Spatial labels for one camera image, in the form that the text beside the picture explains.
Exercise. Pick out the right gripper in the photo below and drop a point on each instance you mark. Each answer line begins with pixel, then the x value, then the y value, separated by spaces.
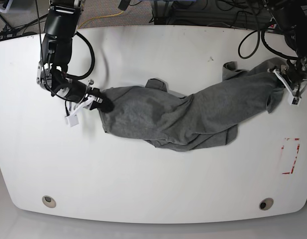
pixel 77 92

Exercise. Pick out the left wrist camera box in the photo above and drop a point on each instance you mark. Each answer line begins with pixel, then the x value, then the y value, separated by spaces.
pixel 294 101

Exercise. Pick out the black tripod on floor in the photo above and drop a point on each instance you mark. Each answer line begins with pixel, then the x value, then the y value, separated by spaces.
pixel 9 32

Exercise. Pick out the table cable grommet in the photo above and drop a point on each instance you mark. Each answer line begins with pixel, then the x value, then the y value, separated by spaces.
pixel 49 202
pixel 266 204

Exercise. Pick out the red tape rectangle marking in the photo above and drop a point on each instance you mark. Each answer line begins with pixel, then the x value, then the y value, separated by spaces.
pixel 289 155

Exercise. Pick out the right table cable grommet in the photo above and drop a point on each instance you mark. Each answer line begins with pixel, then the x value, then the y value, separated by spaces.
pixel 266 204

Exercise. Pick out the grey T-shirt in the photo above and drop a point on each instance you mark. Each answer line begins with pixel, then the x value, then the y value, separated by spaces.
pixel 208 118

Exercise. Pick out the white power strip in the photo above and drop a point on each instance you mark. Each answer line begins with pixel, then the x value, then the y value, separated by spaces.
pixel 271 26

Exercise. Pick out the left table cable grommet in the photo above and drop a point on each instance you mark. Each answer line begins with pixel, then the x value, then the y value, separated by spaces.
pixel 49 202

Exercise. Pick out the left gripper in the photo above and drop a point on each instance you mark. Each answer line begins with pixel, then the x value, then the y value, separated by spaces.
pixel 291 77

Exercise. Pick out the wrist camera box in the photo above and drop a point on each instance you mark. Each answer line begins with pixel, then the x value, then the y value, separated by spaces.
pixel 72 120
pixel 294 101

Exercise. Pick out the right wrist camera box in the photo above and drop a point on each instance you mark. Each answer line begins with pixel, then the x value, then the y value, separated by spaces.
pixel 72 120

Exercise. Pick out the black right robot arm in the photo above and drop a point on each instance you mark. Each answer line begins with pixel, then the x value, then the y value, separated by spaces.
pixel 55 54

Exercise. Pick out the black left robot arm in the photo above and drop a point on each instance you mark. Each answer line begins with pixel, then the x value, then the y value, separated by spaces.
pixel 290 18

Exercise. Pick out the black metal frame base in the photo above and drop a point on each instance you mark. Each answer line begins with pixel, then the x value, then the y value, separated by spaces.
pixel 217 13

